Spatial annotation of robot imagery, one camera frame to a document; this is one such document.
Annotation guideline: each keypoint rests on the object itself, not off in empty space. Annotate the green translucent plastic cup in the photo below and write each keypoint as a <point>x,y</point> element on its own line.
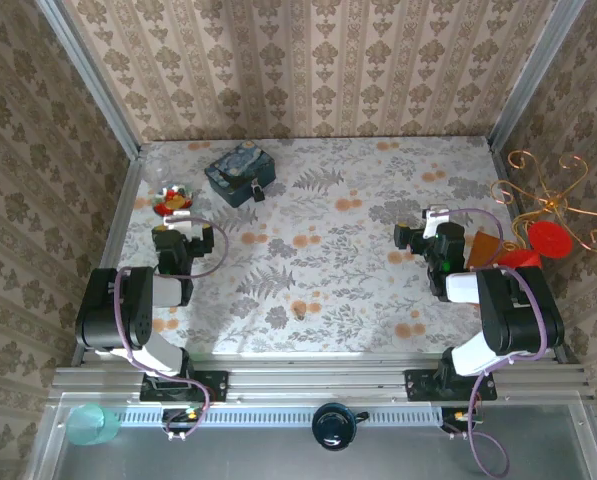
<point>90,425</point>

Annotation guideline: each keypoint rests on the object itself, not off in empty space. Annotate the floral tablecloth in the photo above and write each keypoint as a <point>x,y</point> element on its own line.
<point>328,215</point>

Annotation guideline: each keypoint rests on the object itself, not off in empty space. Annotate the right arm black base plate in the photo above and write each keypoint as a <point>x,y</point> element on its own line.
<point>420,385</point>

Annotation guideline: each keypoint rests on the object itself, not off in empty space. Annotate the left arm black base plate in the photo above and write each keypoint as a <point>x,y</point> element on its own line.
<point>213,385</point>

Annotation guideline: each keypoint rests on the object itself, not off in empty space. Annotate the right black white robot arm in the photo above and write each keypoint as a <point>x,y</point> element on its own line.
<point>518,310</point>

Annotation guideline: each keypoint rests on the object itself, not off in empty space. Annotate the blue starry night tin box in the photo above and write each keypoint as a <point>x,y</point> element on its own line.
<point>238,170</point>

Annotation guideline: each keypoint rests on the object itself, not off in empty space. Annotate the aluminium table edge rail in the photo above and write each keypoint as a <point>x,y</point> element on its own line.
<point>318,380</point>

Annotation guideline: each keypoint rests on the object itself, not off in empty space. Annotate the brown wooden block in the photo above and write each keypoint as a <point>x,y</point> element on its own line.
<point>483,250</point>

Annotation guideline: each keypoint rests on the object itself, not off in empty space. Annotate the aluminium frame post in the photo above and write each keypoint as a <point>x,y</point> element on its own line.
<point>533,75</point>
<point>93,82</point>

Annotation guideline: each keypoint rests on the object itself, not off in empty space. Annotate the clear drinking glass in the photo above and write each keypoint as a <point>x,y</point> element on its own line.
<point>158,171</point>

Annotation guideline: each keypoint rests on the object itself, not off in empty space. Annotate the dark blue mug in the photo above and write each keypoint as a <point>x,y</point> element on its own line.
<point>333,425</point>

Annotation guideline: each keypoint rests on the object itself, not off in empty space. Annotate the grey metal shelf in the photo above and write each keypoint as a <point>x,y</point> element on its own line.
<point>258,455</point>

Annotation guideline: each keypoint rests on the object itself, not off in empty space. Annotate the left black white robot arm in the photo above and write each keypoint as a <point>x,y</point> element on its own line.
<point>113,310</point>

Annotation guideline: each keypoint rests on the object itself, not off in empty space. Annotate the red plastic goblet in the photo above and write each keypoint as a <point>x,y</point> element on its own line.
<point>550,241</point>

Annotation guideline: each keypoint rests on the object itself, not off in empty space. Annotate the black controller board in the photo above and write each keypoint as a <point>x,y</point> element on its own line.
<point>180,417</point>
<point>460,419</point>

